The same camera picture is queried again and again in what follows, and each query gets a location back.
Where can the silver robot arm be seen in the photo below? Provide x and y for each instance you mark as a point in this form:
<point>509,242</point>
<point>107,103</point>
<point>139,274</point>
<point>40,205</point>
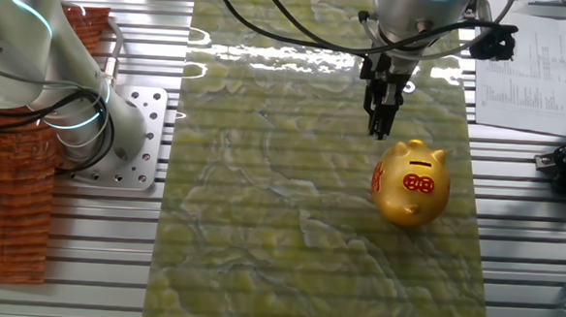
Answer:
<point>23,28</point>

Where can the brown wood-grain board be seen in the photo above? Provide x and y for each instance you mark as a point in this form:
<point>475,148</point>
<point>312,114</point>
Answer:
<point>8,212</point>

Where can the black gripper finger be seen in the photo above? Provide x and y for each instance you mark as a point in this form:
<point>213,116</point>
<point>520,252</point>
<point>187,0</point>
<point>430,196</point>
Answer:
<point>398,99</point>
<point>377,112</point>

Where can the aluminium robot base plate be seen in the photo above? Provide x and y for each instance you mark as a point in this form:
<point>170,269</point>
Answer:
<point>157,125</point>

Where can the green marble pattern mat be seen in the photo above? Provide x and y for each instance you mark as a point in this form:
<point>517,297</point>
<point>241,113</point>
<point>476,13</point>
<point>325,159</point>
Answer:
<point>262,177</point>

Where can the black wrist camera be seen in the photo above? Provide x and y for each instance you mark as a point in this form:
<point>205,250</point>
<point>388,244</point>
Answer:
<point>495,46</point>

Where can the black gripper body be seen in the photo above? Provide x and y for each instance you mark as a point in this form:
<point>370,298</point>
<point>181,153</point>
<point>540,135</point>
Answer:
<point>387,74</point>

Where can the printed paper sheet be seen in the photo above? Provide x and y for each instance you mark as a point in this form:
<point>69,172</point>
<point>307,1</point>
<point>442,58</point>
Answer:
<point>524,84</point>

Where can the golden piggy bank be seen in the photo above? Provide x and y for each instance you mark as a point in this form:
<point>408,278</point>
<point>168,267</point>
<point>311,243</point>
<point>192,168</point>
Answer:
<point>407,204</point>

